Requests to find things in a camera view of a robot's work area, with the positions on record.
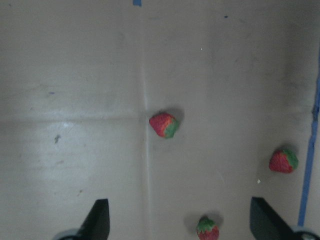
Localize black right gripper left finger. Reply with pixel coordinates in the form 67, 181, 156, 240
77, 198, 110, 240

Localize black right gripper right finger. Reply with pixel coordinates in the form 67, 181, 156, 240
250, 197, 295, 240

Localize strawberry grasped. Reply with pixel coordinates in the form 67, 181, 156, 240
196, 216, 220, 240
149, 112, 179, 139

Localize strawberry near blue tape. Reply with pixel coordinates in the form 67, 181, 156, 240
268, 148, 299, 174

